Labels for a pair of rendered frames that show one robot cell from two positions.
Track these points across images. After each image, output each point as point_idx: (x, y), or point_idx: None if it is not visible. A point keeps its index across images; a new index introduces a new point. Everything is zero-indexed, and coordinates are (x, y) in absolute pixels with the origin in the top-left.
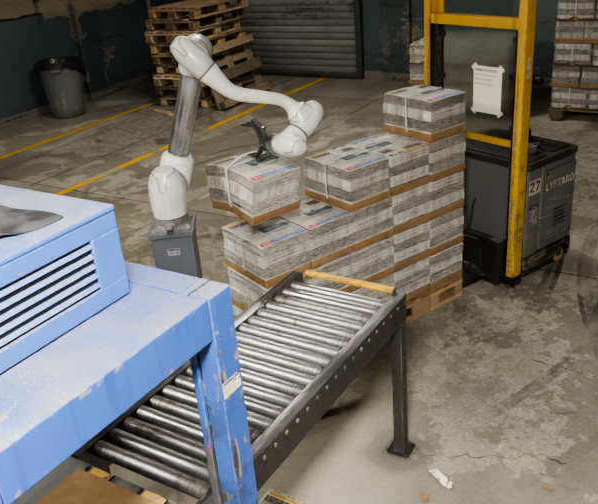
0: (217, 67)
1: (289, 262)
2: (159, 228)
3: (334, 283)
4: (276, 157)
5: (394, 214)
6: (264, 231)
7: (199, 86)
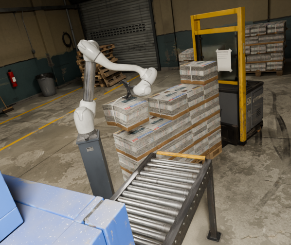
0: (102, 54)
1: (147, 147)
2: (81, 138)
3: None
4: (136, 97)
5: (191, 119)
6: (133, 133)
7: (94, 65)
